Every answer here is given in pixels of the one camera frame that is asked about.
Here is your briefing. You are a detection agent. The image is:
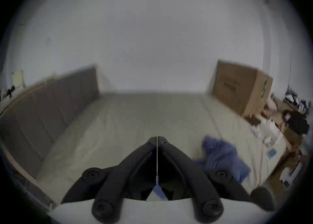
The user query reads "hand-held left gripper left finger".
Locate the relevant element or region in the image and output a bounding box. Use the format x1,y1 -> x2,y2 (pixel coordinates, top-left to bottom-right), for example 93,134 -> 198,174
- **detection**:
61,136 -> 157,223

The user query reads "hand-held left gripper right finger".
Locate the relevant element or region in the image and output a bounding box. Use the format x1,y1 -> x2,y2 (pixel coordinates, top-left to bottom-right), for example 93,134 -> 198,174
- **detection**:
158,136 -> 252,223

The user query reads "blue shirt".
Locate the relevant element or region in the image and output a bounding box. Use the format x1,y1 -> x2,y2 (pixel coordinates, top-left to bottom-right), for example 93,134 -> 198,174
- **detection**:
147,135 -> 252,200

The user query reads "bed with beige sheet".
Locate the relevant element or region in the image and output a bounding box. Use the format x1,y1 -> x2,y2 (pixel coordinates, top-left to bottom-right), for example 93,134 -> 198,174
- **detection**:
36,92 -> 288,205

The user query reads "white crumpled bag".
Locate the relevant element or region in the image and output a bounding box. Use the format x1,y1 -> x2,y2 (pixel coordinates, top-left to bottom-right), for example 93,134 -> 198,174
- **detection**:
250,119 -> 284,145

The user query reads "brown cardboard carton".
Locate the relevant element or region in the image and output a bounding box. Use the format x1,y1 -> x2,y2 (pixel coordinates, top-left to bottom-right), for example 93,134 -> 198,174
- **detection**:
212,59 -> 273,117

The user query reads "grey padded headboard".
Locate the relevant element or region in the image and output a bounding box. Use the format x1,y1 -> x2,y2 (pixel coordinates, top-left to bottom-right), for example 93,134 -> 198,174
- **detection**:
0,65 -> 100,179

